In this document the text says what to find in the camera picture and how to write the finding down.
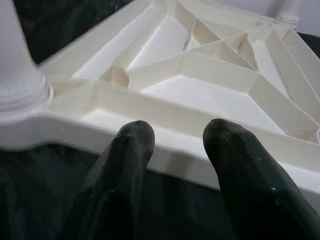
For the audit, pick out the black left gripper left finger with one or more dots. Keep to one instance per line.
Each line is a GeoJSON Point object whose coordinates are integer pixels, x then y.
{"type": "Point", "coordinates": [117, 180]}

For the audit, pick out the white plastic table leg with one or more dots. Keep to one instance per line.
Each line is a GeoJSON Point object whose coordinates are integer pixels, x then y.
{"type": "Point", "coordinates": [17, 75]}
{"type": "Point", "coordinates": [287, 20]}

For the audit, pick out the white plastic table top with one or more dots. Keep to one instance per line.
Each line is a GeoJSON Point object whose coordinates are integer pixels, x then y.
{"type": "Point", "coordinates": [187, 100]}

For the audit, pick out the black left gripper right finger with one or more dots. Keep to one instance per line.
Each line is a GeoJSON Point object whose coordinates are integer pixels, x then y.
{"type": "Point", "coordinates": [250, 180]}

